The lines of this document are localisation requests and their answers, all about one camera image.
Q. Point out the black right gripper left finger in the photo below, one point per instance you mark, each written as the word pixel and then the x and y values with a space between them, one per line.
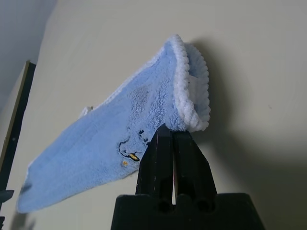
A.
pixel 156 167

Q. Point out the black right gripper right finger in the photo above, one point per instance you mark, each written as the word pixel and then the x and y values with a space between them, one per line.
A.
pixel 192 172

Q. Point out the light blue terry towel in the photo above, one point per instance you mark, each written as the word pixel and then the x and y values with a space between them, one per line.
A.
pixel 96 143

